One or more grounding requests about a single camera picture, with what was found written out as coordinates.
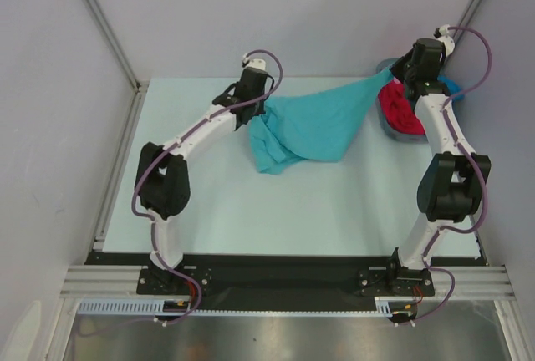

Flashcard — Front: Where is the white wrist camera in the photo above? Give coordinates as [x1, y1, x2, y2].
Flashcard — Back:
[242, 54, 267, 72]
[434, 24, 455, 58]

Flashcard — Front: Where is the teal t-shirt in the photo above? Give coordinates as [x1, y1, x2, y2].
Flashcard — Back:
[248, 69, 393, 175]

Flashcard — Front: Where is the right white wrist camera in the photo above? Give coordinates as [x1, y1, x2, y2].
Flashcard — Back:
[434, 24, 455, 58]

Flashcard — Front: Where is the left aluminium corner post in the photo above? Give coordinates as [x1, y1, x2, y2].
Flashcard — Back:
[82, 0, 140, 92]

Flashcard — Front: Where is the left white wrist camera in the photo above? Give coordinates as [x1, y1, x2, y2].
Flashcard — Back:
[242, 54, 267, 72]

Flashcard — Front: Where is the blue t-shirt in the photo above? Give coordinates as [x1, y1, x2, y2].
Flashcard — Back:
[438, 75, 464, 102]

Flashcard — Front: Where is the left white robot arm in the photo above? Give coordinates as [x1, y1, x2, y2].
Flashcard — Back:
[130, 58, 275, 294]

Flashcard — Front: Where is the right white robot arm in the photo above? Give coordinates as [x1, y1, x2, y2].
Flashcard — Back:
[385, 38, 492, 296]

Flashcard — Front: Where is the red t-shirt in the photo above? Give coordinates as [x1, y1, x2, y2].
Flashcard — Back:
[378, 79, 425, 136]

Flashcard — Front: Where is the grey plastic basket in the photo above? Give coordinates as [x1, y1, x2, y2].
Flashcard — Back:
[375, 79, 427, 144]

